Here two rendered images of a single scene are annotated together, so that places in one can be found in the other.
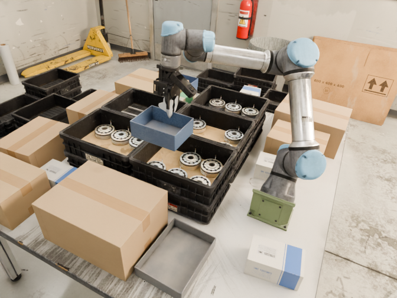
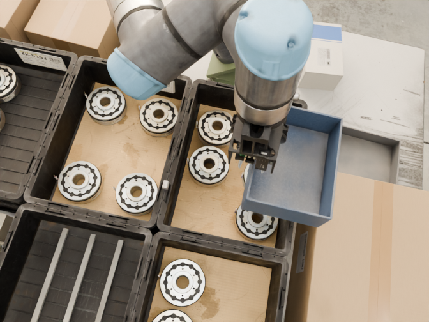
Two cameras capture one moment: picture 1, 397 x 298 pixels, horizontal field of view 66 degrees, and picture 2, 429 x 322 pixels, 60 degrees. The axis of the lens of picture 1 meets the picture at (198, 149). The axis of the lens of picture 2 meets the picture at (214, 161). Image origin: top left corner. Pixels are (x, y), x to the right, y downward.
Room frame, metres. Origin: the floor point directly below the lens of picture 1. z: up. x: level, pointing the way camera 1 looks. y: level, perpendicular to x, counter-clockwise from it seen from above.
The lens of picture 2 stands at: (1.25, 0.35, 1.75)
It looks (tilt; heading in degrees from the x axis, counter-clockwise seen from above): 69 degrees down; 249
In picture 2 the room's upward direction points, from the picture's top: 10 degrees clockwise
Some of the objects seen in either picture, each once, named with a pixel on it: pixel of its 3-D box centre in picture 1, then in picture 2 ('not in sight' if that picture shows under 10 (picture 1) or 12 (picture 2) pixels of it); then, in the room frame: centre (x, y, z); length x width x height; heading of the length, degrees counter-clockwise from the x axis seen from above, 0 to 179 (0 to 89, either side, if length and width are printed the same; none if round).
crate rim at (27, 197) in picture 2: (211, 125); (114, 136); (1.35, -0.06, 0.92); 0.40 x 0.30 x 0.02; 67
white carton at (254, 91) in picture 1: (248, 98); not in sight; (1.87, -0.31, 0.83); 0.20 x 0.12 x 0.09; 160
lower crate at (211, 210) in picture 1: (183, 182); not in sight; (1.08, 0.06, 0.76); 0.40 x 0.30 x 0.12; 67
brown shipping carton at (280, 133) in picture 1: (295, 146); (87, 19); (1.41, -0.55, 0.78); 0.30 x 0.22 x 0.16; 64
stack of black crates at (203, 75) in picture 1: (217, 90); not in sight; (3.09, -0.16, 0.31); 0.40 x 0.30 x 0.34; 66
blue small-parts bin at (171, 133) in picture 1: (162, 126); (292, 163); (1.02, 0.15, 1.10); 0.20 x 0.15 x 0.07; 65
